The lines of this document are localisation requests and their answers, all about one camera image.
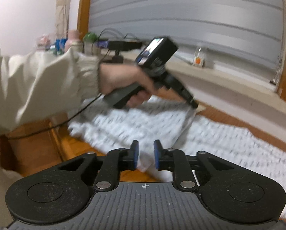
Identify glass jar orange label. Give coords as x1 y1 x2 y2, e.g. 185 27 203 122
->
193 46 207 67

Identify black cable on sill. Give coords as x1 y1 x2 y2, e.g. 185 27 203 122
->
91 27 140 60

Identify black box on sill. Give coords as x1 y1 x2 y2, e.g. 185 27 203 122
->
107 39 143 51

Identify blue packet on sill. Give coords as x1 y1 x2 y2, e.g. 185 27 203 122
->
96 40 109 49

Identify beige cable grommet plate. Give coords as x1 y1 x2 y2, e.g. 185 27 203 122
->
195 104 206 114

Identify beige window sill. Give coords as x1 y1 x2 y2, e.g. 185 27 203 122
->
104 50 286 135

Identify person's left hand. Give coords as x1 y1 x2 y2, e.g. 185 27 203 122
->
99 64 158 108

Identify black power adapter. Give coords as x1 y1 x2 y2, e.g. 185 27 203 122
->
112 50 124 64

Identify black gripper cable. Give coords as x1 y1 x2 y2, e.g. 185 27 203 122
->
0 94 103 140

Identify grey window blind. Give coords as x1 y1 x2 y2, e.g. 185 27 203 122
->
89 0 284 70

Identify pink bottle on sill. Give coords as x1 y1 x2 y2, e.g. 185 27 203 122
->
65 30 83 53

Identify white patterned garment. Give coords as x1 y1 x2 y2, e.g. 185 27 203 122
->
68 97 286 219

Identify clear blind cord weight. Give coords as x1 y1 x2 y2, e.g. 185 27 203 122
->
272 56 283 86

